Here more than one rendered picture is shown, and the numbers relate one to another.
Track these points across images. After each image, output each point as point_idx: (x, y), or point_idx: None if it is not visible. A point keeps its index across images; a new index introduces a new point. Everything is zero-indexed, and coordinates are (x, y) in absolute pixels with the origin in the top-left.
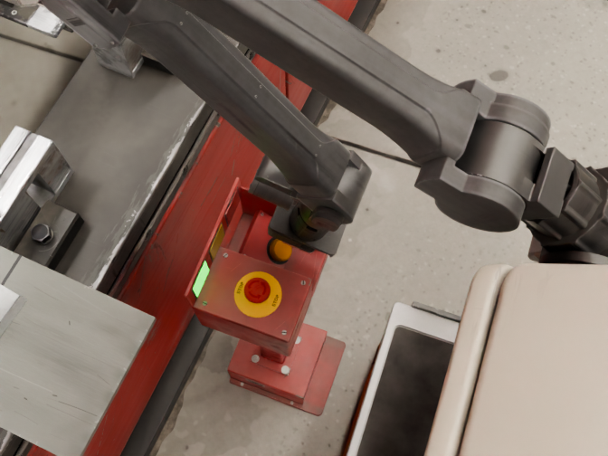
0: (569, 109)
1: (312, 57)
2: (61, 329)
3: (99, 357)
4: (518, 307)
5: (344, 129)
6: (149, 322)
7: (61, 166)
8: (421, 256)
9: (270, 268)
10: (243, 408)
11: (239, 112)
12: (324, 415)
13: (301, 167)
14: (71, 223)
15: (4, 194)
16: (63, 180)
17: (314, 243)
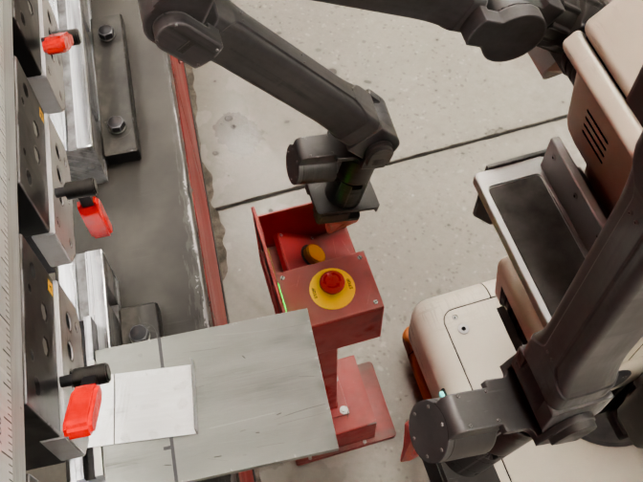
0: (402, 68)
1: None
2: (241, 365)
3: (289, 363)
4: (612, 34)
5: (234, 192)
6: (305, 314)
7: (112, 275)
8: (377, 251)
9: (325, 263)
10: (326, 478)
11: (299, 81)
12: (398, 433)
13: (351, 112)
14: (156, 312)
15: (94, 312)
16: (117, 290)
17: (359, 207)
